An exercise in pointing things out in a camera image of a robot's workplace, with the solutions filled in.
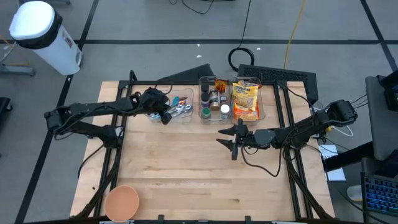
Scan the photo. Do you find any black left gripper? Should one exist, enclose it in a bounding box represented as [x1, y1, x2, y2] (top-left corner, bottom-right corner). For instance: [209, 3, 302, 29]
[139, 88, 173, 125]

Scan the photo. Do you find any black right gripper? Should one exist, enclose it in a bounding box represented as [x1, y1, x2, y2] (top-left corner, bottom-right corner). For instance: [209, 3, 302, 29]
[216, 119, 276, 160]

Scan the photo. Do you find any silver spoon teal white handle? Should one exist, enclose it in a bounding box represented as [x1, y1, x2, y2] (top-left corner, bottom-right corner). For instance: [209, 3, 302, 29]
[149, 104, 187, 121]

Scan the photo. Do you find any orange chicken ramen packet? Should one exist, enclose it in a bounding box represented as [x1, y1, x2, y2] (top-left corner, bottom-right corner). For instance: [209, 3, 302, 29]
[231, 101, 261, 122]

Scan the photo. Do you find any bagel seasoning jar white lid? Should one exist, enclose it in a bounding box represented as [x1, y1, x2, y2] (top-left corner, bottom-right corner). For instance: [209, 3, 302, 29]
[219, 103, 231, 121]

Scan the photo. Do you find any glass jar tan lid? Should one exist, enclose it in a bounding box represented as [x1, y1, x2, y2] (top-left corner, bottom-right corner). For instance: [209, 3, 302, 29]
[208, 90, 221, 111]

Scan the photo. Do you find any red beef ramen packet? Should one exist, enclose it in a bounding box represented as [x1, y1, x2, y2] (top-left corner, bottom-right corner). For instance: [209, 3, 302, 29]
[255, 82, 262, 116]

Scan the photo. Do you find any yellow ramen packet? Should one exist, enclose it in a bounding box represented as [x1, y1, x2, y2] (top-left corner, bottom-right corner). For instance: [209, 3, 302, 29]
[231, 79, 259, 111]

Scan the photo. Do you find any brown taco seasoning packet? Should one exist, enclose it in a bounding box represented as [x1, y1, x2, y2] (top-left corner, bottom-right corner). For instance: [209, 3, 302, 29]
[214, 77, 229, 93]

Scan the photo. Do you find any wide clear plastic bin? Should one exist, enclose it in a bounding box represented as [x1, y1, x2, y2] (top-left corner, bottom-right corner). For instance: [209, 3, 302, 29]
[146, 87, 195, 124]

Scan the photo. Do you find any narrow clear plastic bin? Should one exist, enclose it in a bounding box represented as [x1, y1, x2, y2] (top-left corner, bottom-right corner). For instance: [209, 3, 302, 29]
[197, 77, 233, 126]
[229, 77, 266, 126]

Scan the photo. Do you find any black wedge panel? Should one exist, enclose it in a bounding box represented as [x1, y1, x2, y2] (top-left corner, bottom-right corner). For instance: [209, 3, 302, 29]
[157, 63, 216, 82]

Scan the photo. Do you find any peach orange bowl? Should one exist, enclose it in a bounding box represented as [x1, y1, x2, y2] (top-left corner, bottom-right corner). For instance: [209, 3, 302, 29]
[104, 185, 140, 223]

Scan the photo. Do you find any white paper sheet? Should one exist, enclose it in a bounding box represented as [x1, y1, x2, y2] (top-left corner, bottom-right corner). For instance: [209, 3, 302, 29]
[317, 144, 346, 182]

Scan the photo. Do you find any white computer mouse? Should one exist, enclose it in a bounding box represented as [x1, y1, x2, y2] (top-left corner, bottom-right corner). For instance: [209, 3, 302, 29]
[346, 184, 364, 202]

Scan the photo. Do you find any white trash can black bag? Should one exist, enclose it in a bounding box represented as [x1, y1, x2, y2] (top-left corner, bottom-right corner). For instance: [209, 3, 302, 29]
[8, 0, 83, 77]

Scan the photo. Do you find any grey stand foot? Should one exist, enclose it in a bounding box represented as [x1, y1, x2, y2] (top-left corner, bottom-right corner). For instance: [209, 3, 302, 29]
[0, 63, 35, 77]
[18, 0, 72, 6]

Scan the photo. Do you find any backlit rainbow keyboard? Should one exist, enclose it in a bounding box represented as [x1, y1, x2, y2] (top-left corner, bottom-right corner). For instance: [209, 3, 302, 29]
[360, 172, 398, 217]

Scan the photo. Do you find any black chair base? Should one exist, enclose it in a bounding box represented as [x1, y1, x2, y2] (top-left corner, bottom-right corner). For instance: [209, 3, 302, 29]
[0, 96, 13, 113]

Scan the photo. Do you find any black monitor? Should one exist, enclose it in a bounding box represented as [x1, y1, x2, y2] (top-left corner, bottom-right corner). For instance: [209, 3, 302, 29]
[376, 68, 398, 112]

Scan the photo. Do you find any black aluminium rig frame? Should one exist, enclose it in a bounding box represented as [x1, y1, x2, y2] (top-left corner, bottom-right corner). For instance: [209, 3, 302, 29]
[73, 70, 336, 222]

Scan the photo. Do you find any black coiled cable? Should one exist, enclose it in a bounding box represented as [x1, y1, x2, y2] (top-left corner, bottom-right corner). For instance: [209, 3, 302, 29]
[228, 0, 256, 72]

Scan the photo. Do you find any white cable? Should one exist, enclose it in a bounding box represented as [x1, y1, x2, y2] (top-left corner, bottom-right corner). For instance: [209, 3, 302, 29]
[310, 107, 354, 138]

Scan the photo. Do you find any yellow cable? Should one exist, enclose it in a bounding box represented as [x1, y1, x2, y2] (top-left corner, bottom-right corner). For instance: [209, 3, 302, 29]
[283, 0, 307, 70]

